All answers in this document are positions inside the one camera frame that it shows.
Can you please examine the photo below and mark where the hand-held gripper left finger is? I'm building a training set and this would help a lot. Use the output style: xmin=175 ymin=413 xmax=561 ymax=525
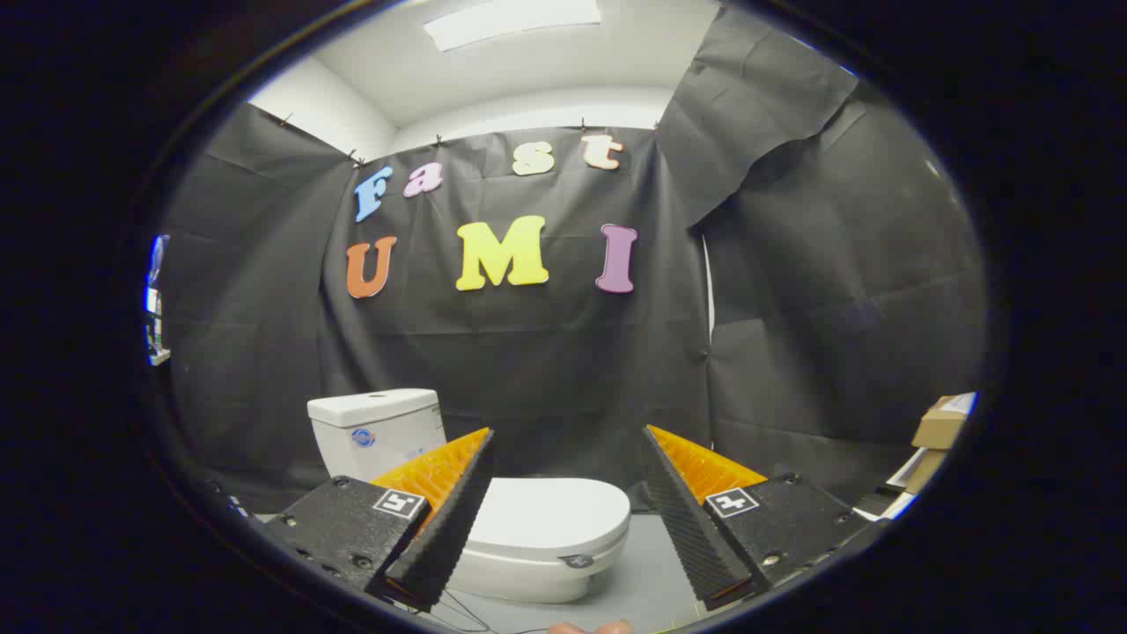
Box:
xmin=261 ymin=428 xmax=496 ymax=612

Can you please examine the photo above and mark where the black floor cable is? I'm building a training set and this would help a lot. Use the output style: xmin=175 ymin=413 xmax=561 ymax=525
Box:
xmin=396 ymin=588 xmax=549 ymax=634

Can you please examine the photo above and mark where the ceiling light panel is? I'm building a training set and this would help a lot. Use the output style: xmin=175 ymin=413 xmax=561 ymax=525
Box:
xmin=424 ymin=0 xmax=603 ymax=52

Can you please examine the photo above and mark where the black backdrop cloth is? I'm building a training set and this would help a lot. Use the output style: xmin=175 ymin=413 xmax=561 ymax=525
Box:
xmin=163 ymin=7 xmax=987 ymax=516

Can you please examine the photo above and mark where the brown cardboard box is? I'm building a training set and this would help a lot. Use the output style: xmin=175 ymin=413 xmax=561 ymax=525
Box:
xmin=911 ymin=394 xmax=977 ymax=451
xmin=889 ymin=447 xmax=948 ymax=495

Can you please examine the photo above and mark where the white toilet bowl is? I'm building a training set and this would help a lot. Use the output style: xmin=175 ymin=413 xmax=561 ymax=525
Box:
xmin=445 ymin=528 xmax=619 ymax=605

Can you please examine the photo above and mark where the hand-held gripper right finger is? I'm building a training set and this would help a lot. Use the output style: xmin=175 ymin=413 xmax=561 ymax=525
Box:
xmin=643 ymin=424 xmax=873 ymax=612

